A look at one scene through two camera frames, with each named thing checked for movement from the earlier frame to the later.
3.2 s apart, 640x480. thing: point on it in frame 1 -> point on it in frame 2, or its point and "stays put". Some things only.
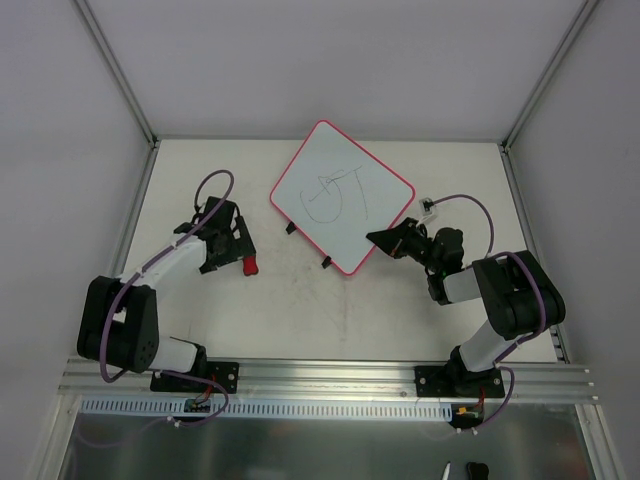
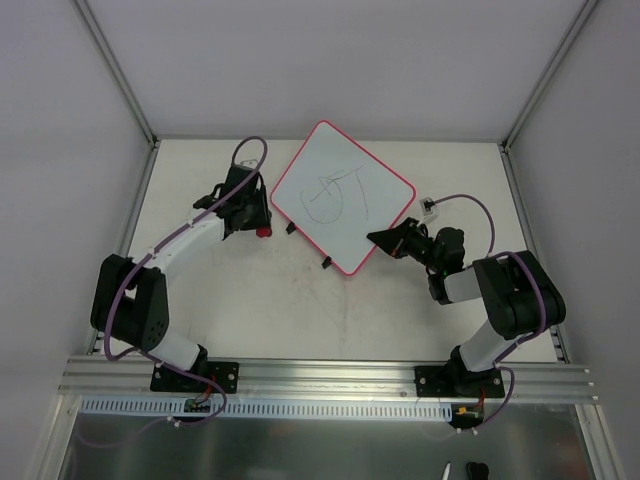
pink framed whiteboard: [338, 194] stays put
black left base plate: [226, 373] stays put
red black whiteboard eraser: [250, 266] -> [264, 232]
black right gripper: [403, 240] stays put
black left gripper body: [245, 240] -> [248, 215]
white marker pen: [447, 471] stays put
